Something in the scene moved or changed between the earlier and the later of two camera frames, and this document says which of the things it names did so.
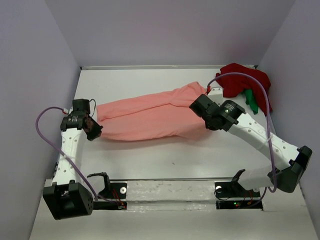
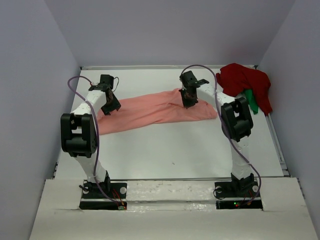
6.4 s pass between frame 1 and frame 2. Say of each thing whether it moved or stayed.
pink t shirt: moved
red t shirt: stayed
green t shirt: stayed
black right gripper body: moved
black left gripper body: moved
